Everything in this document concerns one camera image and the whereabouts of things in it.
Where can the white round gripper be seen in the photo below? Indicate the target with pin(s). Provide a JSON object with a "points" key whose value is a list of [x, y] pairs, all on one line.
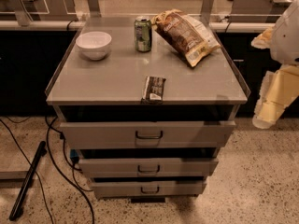
{"points": [[287, 39]]}

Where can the grey top drawer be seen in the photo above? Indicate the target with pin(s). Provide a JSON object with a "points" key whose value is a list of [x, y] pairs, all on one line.
{"points": [[165, 134]]}

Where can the grey drawer cabinet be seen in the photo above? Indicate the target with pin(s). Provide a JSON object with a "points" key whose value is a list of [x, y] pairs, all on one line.
{"points": [[110, 90]]}

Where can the grey bottom drawer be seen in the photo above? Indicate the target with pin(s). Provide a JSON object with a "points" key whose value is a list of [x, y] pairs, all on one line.
{"points": [[148, 189]]}

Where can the grey desk right background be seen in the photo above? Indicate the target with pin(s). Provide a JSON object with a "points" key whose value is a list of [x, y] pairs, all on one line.
{"points": [[258, 11]]}

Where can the grey desk background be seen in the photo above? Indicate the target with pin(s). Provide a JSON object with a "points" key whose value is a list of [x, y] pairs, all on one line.
{"points": [[258, 11], [39, 10]]}

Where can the brown chip bag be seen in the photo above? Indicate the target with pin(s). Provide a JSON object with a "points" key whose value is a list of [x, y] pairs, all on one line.
{"points": [[187, 35]]}

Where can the dark snack bar wrapper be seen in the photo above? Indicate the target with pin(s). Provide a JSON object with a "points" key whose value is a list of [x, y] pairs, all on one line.
{"points": [[153, 91]]}

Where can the green soda can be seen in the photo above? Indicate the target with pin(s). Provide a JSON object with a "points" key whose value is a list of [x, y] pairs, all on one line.
{"points": [[143, 34]]}

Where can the white bowl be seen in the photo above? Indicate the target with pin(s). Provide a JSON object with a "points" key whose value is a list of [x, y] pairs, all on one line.
{"points": [[94, 45]]}

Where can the grey desk left background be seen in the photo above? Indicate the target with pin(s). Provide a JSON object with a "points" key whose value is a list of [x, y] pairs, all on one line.
{"points": [[39, 10]]}

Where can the black bar on floor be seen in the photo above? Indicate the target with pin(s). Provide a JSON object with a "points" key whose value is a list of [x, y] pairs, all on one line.
{"points": [[16, 211]]}

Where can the white rail barrier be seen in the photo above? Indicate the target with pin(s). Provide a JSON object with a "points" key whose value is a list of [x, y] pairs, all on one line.
{"points": [[219, 27]]}

